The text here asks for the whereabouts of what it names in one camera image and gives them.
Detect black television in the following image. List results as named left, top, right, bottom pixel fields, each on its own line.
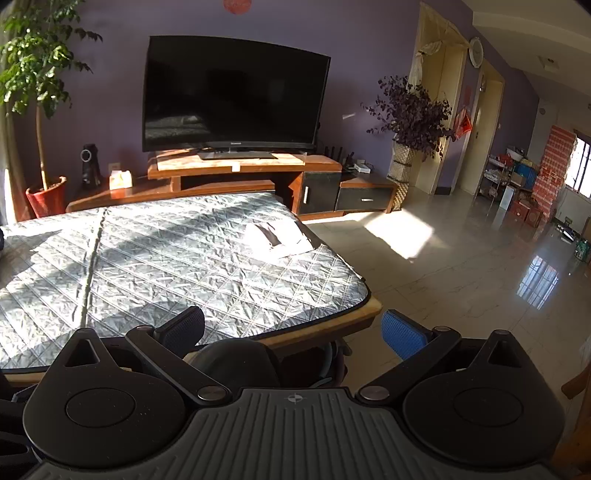
left=141, top=34, right=332, bottom=161

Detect green potted tree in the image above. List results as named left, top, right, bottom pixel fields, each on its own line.
left=0, top=0, right=103, bottom=192

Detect red plant pot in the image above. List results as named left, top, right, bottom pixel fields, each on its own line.
left=25, top=176, right=68, bottom=219

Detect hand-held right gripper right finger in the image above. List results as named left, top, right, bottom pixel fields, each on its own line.
left=355, top=309, right=514, bottom=407

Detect purple leafed plant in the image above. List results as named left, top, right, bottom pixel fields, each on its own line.
left=362, top=75, right=458, bottom=160

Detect cream door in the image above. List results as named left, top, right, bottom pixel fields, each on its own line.
left=416, top=0, right=468, bottom=195
left=462, top=69, right=505, bottom=195

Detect brick patterned column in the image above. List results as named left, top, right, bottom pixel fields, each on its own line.
left=531, top=124, right=578, bottom=219

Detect light pink pants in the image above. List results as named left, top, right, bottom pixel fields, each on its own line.
left=242, top=220, right=319, bottom=258

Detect white hanging cloth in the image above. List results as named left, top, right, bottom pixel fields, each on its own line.
left=413, top=39, right=445, bottom=87

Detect dark rounded object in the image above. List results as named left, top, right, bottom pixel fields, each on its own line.
left=187, top=339, right=283, bottom=389

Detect grey quilted mat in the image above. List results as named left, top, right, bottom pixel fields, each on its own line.
left=0, top=191, right=372, bottom=370

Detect metal storage rack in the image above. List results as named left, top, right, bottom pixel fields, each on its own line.
left=478, top=148, right=539, bottom=212

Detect wicker vase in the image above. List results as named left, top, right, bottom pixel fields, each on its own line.
left=387, top=138, right=416, bottom=213

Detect black speaker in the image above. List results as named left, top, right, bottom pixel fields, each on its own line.
left=81, top=144, right=102, bottom=188

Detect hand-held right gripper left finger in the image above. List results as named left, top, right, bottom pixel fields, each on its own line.
left=65, top=306, right=233, bottom=408

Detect window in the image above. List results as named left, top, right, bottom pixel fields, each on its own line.
left=566, top=131, right=591, bottom=200

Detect red hanging decoration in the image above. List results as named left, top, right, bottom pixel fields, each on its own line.
left=454, top=108, right=472, bottom=142

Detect wooden tv stand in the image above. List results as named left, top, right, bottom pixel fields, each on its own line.
left=66, top=152, right=400, bottom=219

